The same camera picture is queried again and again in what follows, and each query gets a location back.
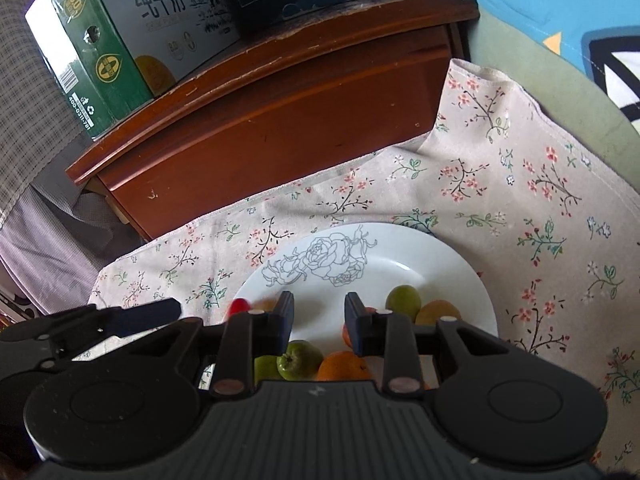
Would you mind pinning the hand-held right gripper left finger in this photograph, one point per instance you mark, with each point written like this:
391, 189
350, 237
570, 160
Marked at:
284, 322

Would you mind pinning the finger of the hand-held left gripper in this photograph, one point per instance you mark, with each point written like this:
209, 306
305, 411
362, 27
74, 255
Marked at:
145, 312

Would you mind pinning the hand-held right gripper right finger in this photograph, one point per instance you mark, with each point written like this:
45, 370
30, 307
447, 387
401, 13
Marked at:
354, 322

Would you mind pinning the orange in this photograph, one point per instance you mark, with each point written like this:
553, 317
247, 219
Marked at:
346, 336
342, 366

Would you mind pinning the brown kiwi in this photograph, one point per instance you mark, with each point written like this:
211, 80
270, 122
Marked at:
267, 305
440, 311

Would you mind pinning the red cherry tomato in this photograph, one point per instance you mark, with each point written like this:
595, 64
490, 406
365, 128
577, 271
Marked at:
238, 307

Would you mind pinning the white plate with flower outline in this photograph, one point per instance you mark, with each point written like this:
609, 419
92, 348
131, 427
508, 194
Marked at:
400, 255

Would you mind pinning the purple striped cloth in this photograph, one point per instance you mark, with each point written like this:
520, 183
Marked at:
45, 250

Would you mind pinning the floral tablecloth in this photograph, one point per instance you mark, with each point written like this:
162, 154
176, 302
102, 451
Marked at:
525, 210

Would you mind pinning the brown wooden cabinet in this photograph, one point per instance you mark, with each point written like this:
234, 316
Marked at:
275, 110

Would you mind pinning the grey checkered cloth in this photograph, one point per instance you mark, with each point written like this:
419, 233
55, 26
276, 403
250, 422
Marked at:
25, 110

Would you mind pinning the green and white carton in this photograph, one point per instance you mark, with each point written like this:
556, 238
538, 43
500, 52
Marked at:
110, 45

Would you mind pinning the grey green bed sheet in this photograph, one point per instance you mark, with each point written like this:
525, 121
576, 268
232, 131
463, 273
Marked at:
520, 70

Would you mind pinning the blue printed blanket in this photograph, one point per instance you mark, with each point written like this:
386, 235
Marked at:
525, 0

